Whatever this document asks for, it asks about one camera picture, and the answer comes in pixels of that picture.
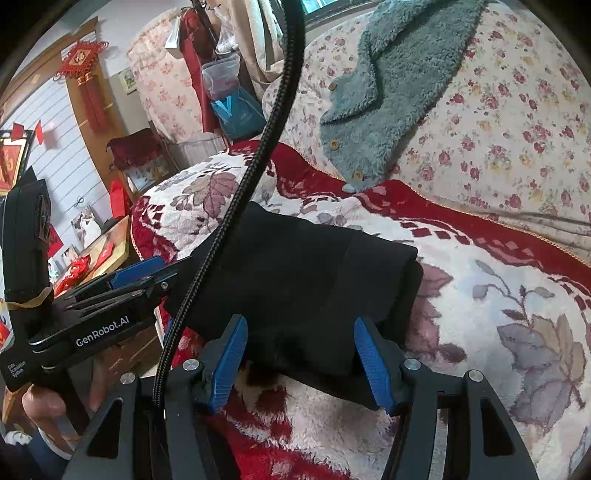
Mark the blue plastic bag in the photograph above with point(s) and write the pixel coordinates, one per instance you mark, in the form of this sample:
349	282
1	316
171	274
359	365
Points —
240	120

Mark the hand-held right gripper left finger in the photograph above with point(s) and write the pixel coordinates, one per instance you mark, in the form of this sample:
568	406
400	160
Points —
231	360

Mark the pile of red ornaments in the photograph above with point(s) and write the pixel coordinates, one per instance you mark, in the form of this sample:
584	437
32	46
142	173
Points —
74	274

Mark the green fleece jacket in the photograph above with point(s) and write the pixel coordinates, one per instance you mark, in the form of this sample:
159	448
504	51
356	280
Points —
406	69

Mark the red white patterned blanket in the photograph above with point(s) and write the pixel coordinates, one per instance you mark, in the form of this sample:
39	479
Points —
461	300

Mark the red knot ornament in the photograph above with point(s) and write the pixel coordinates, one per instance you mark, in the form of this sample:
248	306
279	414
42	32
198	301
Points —
83	57

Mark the pink floral cloth cover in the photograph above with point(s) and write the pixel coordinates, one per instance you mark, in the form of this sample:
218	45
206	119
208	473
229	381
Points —
157	92

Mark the dark red velvet cloth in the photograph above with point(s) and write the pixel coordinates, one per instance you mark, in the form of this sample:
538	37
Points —
134	147

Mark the window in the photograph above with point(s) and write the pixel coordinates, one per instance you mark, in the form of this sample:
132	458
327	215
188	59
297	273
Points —
323	7

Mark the clear plastic bag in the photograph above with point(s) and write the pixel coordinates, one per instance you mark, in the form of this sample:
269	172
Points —
221	76

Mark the person's left hand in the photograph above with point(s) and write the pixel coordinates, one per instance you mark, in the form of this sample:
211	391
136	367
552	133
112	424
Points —
41	410

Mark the red gift bag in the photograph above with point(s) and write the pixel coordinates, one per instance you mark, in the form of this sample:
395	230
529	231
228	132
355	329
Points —
120	198

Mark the small wall picture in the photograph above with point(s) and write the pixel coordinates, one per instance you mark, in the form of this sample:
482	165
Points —
128	81

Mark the rose print quilt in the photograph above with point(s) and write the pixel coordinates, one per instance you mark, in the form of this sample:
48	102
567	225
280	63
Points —
508	115

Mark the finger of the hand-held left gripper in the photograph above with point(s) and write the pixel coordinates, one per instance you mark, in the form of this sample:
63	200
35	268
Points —
106	302
138	272

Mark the beige curtain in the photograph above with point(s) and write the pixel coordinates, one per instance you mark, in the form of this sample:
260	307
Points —
258	37

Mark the red framed poster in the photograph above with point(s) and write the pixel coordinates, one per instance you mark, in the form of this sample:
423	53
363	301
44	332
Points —
11	161

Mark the black pants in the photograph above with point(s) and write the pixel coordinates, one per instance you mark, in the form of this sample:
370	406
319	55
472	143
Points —
295	277

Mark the red hanging garment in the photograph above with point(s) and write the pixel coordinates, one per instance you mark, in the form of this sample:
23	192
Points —
194	69

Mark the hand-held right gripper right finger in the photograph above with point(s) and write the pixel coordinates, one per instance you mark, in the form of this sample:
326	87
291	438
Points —
371	364

